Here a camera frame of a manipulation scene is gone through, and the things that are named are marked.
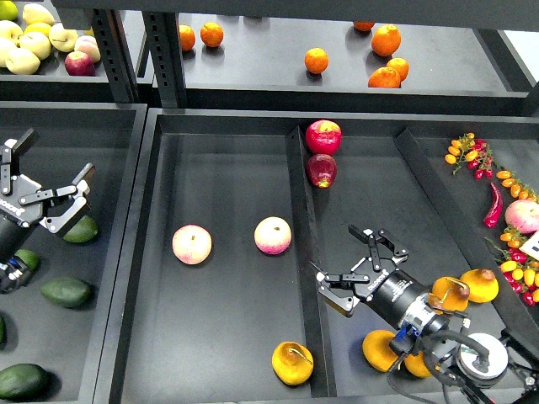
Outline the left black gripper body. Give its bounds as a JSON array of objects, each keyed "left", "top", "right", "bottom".
[{"left": 1, "top": 174, "right": 45, "bottom": 228}]

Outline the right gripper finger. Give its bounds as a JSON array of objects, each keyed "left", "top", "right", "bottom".
[
  {"left": 347, "top": 225, "right": 410, "bottom": 274},
  {"left": 310, "top": 260, "right": 371, "bottom": 317}
]

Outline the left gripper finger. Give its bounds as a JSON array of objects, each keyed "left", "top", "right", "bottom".
[
  {"left": 1, "top": 128, "right": 39, "bottom": 195},
  {"left": 35, "top": 162, "right": 96, "bottom": 237}
]

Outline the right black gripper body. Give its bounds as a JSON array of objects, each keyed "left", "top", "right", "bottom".
[{"left": 347, "top": 258, "right": 398, "bottom": 303}]

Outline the dark green avocado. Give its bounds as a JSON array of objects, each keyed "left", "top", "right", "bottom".
[{"left": 40, "top": 277, "right": 93, "bottom": 308}]

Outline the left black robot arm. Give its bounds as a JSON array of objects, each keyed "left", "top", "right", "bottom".
[{"left": 1, "top": 128, "right": 95, "bottom": 294}]

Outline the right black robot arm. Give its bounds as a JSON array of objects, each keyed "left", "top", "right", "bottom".
[{"left": 316, "top": 226, "right": 538, "bottom": 403}]

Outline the green avocado upper left tray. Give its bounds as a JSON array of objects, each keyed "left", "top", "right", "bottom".
[{"left": 62, "top": 215, "right": 99, "bottom": 243}]

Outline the yellow pear bottom left of group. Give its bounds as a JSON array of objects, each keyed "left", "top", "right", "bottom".
[{"left": 361, "top": 330, "right": 398, "bottom": 372}]

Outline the light green avocado left edge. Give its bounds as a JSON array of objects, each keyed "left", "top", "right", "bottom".
[{"left": 15, "top": 249, "right": 40, "bottom": 272}]

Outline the yellow pear under gripper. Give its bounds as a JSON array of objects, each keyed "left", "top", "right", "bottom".
[{"left": 428, "top": 276, "right": 470, "bottom": 311}]

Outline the yellow pear bottom right of group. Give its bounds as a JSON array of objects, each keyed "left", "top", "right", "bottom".
[{"left": 404, "top": 352, "right": 432, "bottom": 379}]

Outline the pale yellow pear top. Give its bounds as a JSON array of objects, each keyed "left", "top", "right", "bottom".
[{"left": 22, "top": 3, "right": 56, "bottom": 25}]

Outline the dark avocado left edge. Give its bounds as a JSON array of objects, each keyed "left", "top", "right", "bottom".
[{"left": 0, "top": 315, "right": 7, "bottom": 345}]

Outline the dark red apple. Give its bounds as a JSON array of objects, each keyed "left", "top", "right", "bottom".
[{"left": 306, "top": 153, "right": 337, "bottom": 189}]

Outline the pink apple centre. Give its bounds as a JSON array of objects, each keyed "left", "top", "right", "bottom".
[{"left": 253, "top": 216, "right": 291, "bottom": 255}]

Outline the pink apple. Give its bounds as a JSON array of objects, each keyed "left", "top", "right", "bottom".
[
  {"left": 172, "top": 225, "right": 212, "bottom": 265},
  {"left": 253, "top": 216, "right": 291, "bottom": 255}
]

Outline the pale apple front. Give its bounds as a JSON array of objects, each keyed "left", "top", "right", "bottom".
[{"left": 5, "top": 48, "right": 40, "bottom": 75}]

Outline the pale apple left edge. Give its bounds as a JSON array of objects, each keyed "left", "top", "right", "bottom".
[{"left": 0, "top": 37, "right": 17, "bottom": 68}]

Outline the red apple on shelf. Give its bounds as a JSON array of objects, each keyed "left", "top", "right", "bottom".
[{"left": 64, "top": 50, "right": 95, "bottom": 77}]

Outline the bright red apple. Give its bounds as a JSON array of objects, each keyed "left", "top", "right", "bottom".
[{"left": 306, "top": 120, "right": 342, "bottom": 155}]

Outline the pale apple middle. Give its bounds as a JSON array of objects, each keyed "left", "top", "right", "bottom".
[{"left": 19, "top": 32, "right": 51, "bottom": 61}]

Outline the pale apple left top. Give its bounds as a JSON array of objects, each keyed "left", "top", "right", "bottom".
[{"left": 0, "top": 20, "right": 24, "bottom": 45}]

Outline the pink apple left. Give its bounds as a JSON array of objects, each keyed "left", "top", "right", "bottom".
[{"left": 172, "top": 225, "right": 212, "bottom": 265}]

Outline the pale apple with stem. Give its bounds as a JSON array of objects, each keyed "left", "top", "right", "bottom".
[{"left": 48, "top": 23, "right": 79, "bottom": 53}]

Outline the yellow lemon on shelf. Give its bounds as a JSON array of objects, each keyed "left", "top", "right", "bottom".
[{"left": 24, "top": 22, "right": 51, "bottom": 37}]

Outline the red chili pepper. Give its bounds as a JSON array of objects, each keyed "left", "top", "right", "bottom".
[{"left": 483, "top": 183, "right": 504, "bottom": 228}]

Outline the pink peach on shelf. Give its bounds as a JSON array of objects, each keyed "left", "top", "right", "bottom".
[{"left": 74, "top": 35, "right": 101, "bottom": 64}]

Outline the black middle divided tray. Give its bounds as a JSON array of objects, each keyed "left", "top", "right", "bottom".
[{"left": 95, "top": 109, "right": 538, "bottom": 403}]

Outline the upper cherry tomato bunch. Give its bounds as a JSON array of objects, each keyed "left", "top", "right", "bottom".
[{"left": 444, "top": 132, "right": 494, "bottom": 180}]

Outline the cherry tomato bunch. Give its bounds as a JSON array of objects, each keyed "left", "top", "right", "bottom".
[
  {"left": 485, "top": 225, "right": 538, "bottom": 306},
  {"left": 444, "top": 132, "right": 494, "bottom": 180}
]

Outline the green lime on shelf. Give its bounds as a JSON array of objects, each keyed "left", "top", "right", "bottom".
[{"left": 0, "top": 1, "right": 19, "bottom": 21}]

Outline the lower cherry tomato bunch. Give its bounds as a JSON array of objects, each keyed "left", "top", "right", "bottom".
[{"left": 485, "top": 225, "right": 538, "bottom": 306}]

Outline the orange cherry tomato sprig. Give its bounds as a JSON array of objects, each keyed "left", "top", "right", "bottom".
[{"left": 496, "top": 170, "right": 538, "bottom": 202}]

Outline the orange front on shelf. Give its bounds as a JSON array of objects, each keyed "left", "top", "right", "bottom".
[{"left": 368, "top": 66, "right": 401, "bottom": 88}]

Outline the pink peach right edge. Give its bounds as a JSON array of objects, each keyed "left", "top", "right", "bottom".
[{"left": 504, "top": 199, "right": 538, "bottom": 234}]

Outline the white label card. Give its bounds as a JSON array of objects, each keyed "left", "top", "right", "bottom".
[{"left": 520, "top": 231, "right": 539, "bottom": 260}]

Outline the black shelf post left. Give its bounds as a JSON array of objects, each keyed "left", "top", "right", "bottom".
[{"left": 92, "top": 9, "right": 139, "bottom": 104}]

